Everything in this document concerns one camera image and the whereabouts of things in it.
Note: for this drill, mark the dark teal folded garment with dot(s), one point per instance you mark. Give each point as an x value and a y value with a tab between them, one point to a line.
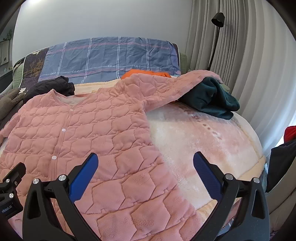
209	97

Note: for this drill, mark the orange folded jacket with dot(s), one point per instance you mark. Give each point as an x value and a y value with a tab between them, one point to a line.
136	71

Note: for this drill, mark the black floor lamp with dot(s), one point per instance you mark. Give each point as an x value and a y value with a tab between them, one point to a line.
218	21

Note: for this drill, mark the green striped pillow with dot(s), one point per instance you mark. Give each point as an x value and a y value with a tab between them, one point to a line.
17	74

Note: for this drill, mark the black folded garment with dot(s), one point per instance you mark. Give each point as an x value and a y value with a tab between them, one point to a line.
60	84

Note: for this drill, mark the dark floral patterned quilt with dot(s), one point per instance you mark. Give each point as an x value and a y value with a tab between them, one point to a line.
32	67

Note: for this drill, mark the pink cartoon fleece blanket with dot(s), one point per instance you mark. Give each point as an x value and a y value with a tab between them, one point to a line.
208	148

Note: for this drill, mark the dark clothes pile with red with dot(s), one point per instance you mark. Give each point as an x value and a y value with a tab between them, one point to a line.
281	158

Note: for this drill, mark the brown fleece garment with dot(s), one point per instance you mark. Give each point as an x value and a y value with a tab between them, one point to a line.
10	100

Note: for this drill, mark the blue plaid sheet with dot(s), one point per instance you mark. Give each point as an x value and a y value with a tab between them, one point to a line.
107	58

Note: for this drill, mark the pink quilted jacket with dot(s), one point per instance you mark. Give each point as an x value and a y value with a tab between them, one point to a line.
51	133

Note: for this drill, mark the grey pleated curtain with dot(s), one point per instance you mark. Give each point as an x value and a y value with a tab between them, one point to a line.
255	58

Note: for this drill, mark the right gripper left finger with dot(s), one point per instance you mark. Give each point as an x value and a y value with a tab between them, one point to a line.
40	221

